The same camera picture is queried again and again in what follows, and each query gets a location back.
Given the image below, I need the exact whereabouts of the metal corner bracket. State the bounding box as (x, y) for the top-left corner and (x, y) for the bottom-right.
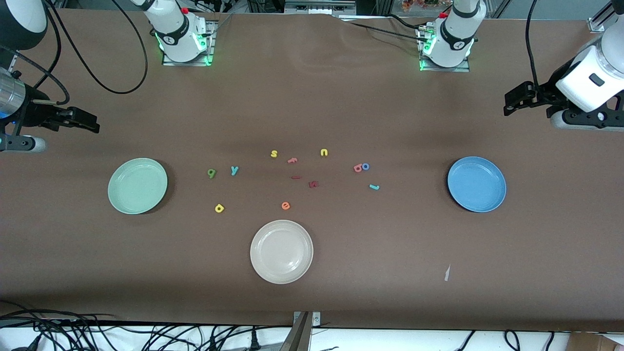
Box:
(292, 311), (321, 328)

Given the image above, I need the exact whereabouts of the beige plate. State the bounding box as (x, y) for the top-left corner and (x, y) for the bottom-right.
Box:
(250, 219), (314, 285)

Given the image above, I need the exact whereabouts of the blue plate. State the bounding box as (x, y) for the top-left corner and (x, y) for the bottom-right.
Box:
(447, 156), (507, 213)

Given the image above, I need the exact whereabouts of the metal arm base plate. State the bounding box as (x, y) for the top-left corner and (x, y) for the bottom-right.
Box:
(162, 20), (215, 66)
(418, 24), (471, 73)

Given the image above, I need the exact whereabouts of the metal frame device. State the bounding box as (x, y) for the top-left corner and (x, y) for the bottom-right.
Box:
(284, 0), (357, 15)

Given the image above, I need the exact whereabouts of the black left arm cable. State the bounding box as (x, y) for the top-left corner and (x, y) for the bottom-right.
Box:
(525, 0), (615, 93)

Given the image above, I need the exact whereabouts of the aluminium frame profile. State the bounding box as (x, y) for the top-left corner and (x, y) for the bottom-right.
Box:
(587, 0), (614, 33)

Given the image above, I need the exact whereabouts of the cardboard box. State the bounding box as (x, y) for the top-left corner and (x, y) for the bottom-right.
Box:
(567, 331), (624, 351)

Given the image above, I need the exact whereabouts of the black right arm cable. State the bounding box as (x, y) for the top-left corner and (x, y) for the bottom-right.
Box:
(0, 0), (148, 105)

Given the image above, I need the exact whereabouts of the orange decorative object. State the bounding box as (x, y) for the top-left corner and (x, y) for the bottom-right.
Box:
(402, 0), (449, 11)

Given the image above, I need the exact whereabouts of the green plate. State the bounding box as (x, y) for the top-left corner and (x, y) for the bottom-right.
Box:
(107, 157), (168, 215)

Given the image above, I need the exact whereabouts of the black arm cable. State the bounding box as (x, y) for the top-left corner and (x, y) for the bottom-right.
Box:
(0, 0), (148, 105)
(525, 0), (615, 93)

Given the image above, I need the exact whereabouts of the black tabletop cable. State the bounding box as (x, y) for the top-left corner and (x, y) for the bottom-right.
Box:
(341, 15), (426, 42)

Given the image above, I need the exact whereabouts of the tangled black floor cable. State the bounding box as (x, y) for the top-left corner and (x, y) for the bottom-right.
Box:
(0, 301), (244, 351)

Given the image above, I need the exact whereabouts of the grey metal post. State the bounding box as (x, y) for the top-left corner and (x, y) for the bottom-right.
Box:
(279, 312), (312, 351)

